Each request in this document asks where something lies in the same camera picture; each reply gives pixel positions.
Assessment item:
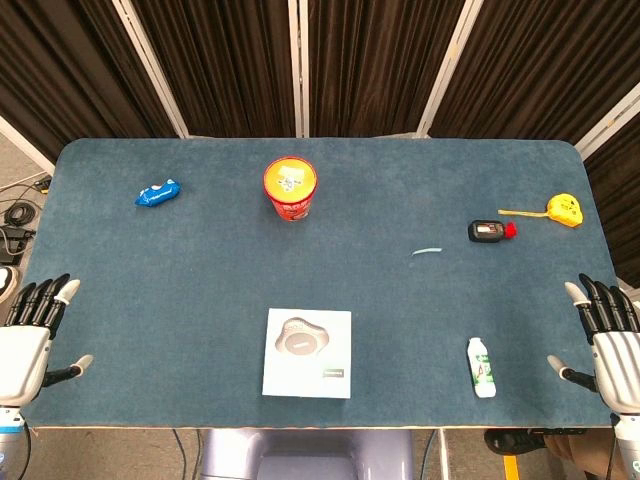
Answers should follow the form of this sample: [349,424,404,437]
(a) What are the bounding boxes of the black device with red end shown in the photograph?
[467,219,519,244]

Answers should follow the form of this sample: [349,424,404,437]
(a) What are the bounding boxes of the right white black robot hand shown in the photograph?
[547,272,640,416]

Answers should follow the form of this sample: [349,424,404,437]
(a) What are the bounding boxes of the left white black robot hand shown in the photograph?
[0,273,95,407]

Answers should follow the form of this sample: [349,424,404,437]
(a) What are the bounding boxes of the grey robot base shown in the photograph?
[199,427,416,480]

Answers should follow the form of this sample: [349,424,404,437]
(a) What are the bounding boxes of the blue felt table mat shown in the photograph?
[22,137,621,430]

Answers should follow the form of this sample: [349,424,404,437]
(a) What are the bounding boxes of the coiled black floor cable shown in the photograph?
[3,202,39,227]

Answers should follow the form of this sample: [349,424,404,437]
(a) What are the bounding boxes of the pale green speaker box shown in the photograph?
[261,307,353,400]

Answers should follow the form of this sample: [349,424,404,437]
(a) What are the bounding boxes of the black shoe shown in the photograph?
[483,428,551,456]

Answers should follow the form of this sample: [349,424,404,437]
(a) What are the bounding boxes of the red instant noodle cup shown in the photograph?
[263,156,319,222]

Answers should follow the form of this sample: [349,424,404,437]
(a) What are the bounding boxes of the small white plastic bottle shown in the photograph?
[466,336,497,399]

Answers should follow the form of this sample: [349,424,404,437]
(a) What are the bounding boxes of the blue snack packet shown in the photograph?
[133,179,182,207]

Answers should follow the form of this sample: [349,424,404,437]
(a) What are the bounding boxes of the yellow tape measure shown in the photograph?
[497,193,585,230]

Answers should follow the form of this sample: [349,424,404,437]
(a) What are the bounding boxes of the white table leg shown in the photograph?
[438,428,450,480]

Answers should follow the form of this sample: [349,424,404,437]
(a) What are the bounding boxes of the dark curtain partition panel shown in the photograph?
[0,0,187,164]
[418,0,640,146]
[113,0,307,139]
[574,84,640,290]
[299,0,471,139]

